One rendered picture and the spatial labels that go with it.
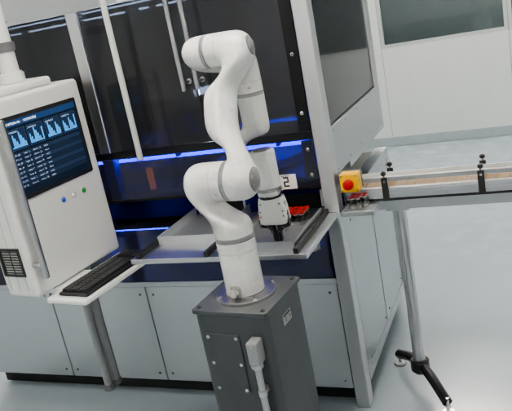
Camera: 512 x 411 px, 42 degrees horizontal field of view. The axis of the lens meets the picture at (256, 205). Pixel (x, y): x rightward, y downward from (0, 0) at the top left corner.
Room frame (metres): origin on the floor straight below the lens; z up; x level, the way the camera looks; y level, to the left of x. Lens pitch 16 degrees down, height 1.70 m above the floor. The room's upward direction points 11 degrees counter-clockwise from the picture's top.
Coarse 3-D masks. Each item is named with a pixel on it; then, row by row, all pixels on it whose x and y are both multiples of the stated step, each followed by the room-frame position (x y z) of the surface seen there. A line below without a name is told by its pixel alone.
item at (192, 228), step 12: (192, 216) 2.77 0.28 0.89; (204, 216) 2.76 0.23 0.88; (168, 228) 2.58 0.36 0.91; (180, 228) 2.65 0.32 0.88; (192, 228) 2.62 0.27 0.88; (204, 228) 2.59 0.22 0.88; (168, 240) 2.48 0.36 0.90; (180, 240) 2.46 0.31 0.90; (192, 240) 2.44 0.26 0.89; (204, 240) 2.42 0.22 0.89
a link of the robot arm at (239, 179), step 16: (224, 32) 2.02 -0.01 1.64; (240, 32) 2.00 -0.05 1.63; (208, 48) 2.01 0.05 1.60; (224, 48) 1.98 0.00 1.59; (240, 48) 1.96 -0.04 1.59; (208, 64) 2.03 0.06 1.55; (224, 64) 1.97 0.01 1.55; (240, 64) 1.96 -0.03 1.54; (224, 80) 1.96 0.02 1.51; (240, 80) 2.00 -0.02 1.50; (208, 96) 1.97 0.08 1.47; (224, 96) 1.96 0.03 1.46; (208, 112) 1.96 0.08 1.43; (224, 112) 1.94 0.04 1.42; (208, 128) 1.95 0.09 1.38; (224, 128) 1.92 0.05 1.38; (224, 144) 1.90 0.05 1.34; (240, 144) 1.92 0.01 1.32; (240, 160) 1.87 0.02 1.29; (224, 176) 1.86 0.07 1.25; (240, 176) 1.85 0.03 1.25; (256, 176) 1.88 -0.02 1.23; (224, 192) 1.86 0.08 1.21; (240, 192) 1.85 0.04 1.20; (256, 192) 1.88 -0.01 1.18
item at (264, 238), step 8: (320, 208) 2.46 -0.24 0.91; (256, 216) 2.53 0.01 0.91; (312, 216) 2.38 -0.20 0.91; (256, 224) 2.51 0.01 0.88; (304, 224) 2.40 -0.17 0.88; (256, 232) 2.41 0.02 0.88; (264, 232) 2.39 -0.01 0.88; (288, 232) 2.34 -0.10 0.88; (296, 232) 2.33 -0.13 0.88; (304, 232) 2.26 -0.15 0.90; (256, 240) 2.33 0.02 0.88; (264, 240) 2.31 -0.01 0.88; (272, 240) 2.30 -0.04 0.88; (288, 240) 2.26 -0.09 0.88; (296, 240) 2.18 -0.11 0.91; (264, 248) 2.20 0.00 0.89; (272, 248) 2.19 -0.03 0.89; (280, 248) 2.17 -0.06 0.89; (288, 248) 2.16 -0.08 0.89
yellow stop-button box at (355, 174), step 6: (342, 174) 2.46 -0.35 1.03; (348, 174) 2.44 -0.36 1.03; (354, 174) 2.43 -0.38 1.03; (360, 174) 2.47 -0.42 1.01; (342, 180) 2.45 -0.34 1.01; (354, 180) 2.43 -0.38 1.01; (360, 180) 2.46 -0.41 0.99; (354, 186) 2.43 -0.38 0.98; (360, 186) 2.45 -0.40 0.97; (342, 192) 2.45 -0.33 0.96
